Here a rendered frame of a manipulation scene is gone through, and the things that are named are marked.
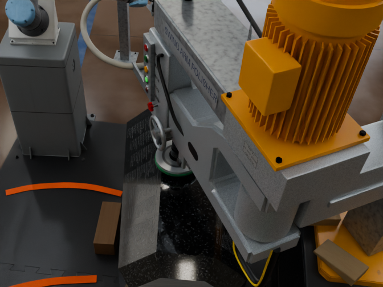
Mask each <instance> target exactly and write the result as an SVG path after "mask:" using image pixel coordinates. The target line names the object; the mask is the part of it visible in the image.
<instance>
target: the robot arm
mask: <svg viewBox="0 0 383 287"><path fill-rule="evenodd" d="M115 1H122V2H126V3H129V6H130V7H144V6H146V7H147V8H148V9H149V11H150V12H151V15H152V16H154V0H149V1H150V2H151V1H152V3H151V4H150V5H149V4H148V0H115ZM5 11H6V15H7V17H8V18H9V20H10V21H11V22H12V23H13V24H15V25H16V26H17V28H18V29H19V31H20V32H22V33H23V34H25V35H27V36H39V35H42V34H43V33H44V32H45V31H46V30H47V28H48V25H49V16H48V14H47V11H46V10H45V9H44V8H43V7H42V6H40V5H38V0H8V1H7V3H6V7H5Z"/></svg>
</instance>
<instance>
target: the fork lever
mask: <svg viewBox="0 0 383 287"><path fill-rule="evenodd" d="M132 65H133V71H134V73H135V75H136V77H137V79H138V80H139V82H140V84H141V86H142V88H143V89H144V69H138V67H137V65H136V63H135V62H134V61H133V62H132ZM170 138H171V139H172V141H173V142H174V144H175V146H176V148H177V149H178V151H179V148H178V146H177V144H176V143H175V141H174V139H173V137H170ZM177 164H178V165H179V166H181V164H182V162H181V160H180V159H179V158H177ZM186 165H187V167H188V169H189V170H190V169H191V168H190V166H189V165H188V163H187V161H186Z"/></svg>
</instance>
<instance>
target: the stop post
mask: <svg viewBox="0 0 383 287"><path fill-rule="evenodd" d="M117 13H118V24H119V44H120V50H117V51H116V53H115V57H114V60H117V61H119V62H123V63H132V62H133V61H134V62H135V63H136V60H137V57H138V52H132V51H131V40H130V24H129V3H126V2H122V1H117Z"/></svg>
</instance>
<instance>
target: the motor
mask: <svg viewBox="0 0 383 287"><path fill-rule="evenodd" d="M382 20H383V0H271V4H268V8H267V12H266V18H265V21H264V27H263V32H262V38H259V39H254V40H251V36H252V26H251V23H250V29H249V33H248V40H247V41H246V42H245V48H244V52H243V58H242V65H241V71H240V75H239V81H238V84H239V86H240V87H241V89H240V90H237V91H232V92H227V93H224V94H221V99H222V101H223V102H224V103H225V105H226V106H227V107H228V109H229V110H230V112H231V113H232V114H233V116H234V117H235V118H236V120H237V121H238V122H239V124H240V125H241V127H242V128H243V129H244V130H245V132H246V133H247V135H248V136H249V137H250V138H251V140H252V141H253V143H254V144H255V146H256V147H257V148H258V149H259V151H260V152H261V153H262V155H263V156H264V157H265V159H266V160H267V162H268V163H269V164H270V166H271V167H272V168H273V170H274V171H279V170H283V169H286V168H288V167H291V166H295V165H298V164H300V163H303V162H307V161H310V160H312V159H315V158H319V157H322V156H325V155H328V154H331V153H334V152H337V151H340V150H343V149H346V148H349V147H352V146H355V145H358V144H361V143H364V142H367V141H369V140H370V136H369V134H368V133H367V132H366V131H365V130H364V129H363V128H362V127H361V126H360V125H359V124H358V123H357V122H356V121H355V120H354V119H353V118H352V117H351V116H350V115H349V114H348V113H347V111H348V108H349V106H350V104H351V101H352V99H353V96H354V94H355V91H356V89H357V86H358V84H359V82H360V79H361V77H362V74H363V72H364V69H365V67H366V65H367V62H368V60H369V57H370V55H371V53H372V50H373V47H374V45H375V43H376V40H377V38H378V35H379V33H380V30H379V28H380V24H381V22H382Z"/></svg>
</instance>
